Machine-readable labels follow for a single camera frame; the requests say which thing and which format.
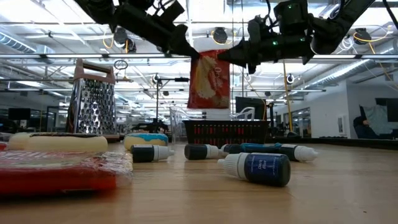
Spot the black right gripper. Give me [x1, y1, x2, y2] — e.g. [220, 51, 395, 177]
[216, 15, 315, 75]

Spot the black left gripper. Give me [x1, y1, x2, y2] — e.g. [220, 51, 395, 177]
[113, 1, 200, 59]

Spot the red popcorn bag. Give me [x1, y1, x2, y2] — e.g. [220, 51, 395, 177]
[187, 49, 231, 110]
[0, 151, 134, 195]

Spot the black dropper bottle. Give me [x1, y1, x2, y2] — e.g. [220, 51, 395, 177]
[184, 143, 225, 161]
[220, 143, 246, 155]
[278, 144, 319, 163]

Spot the blue glitter glue tube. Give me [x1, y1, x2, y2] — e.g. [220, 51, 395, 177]
[241, 142, 284, 155]

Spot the blue frosted toy donut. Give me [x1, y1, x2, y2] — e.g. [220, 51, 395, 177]
[123, 133, 169, 152]

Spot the dark blue dropper bottle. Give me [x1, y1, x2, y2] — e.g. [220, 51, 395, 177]
[216, 152, 292, 187]

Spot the dark green dropper bottle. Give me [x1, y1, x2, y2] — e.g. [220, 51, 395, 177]
[130, 144, 175, 164]

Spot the chocolate frosted toy donut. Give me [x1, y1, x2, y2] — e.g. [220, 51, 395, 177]
[7, 132, 109, 153]

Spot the black computer monitor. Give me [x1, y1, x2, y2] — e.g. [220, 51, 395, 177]
[235, 96, 267, 121]

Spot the long ceiling light strip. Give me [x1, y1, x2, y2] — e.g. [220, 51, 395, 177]
[0, 52, 398, 62]

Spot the white building column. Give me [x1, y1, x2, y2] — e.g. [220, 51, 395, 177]
[205, 108, 233, 121]

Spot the black plastic basket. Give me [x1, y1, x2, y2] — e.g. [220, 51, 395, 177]
[182, 119, 271, 149]

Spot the metal box grater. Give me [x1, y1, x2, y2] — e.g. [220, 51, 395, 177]
[65, 58, 118, 136]

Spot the person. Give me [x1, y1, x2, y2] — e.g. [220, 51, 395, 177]
[353, 115, 379, 140]

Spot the grey cloth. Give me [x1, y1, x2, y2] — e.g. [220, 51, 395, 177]
[363, 105, 393, 135]

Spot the black screen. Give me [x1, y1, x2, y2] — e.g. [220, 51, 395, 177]
[7, 108, 31, 121]
[374, 98, 398, 123]

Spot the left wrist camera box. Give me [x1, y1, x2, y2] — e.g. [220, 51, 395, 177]
[146, 0, 187, 24]

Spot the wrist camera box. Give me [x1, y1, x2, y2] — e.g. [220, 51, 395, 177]
[146, 0, 187, 24]
[274, 0, 312, 34]

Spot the yellow hanging cable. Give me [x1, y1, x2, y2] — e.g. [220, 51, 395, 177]
[282, 60, 295, 133]

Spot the black stand frame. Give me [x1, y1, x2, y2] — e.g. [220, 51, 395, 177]
[155, 77, 190, 125]

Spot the black hanging ring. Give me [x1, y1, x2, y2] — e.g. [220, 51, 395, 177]
[113, 59, 129, 71]

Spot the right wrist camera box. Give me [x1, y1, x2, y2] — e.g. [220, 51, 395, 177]
[274, 0, 312, 34]

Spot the silver ventilation duct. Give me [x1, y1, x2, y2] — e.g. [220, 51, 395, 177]
[304, 58, 371, 90]

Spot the black table frame rail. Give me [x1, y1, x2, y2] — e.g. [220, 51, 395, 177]
[105, 134, 398, 151]

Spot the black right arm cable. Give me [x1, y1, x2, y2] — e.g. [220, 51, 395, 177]
[381, 0, 398, 30]

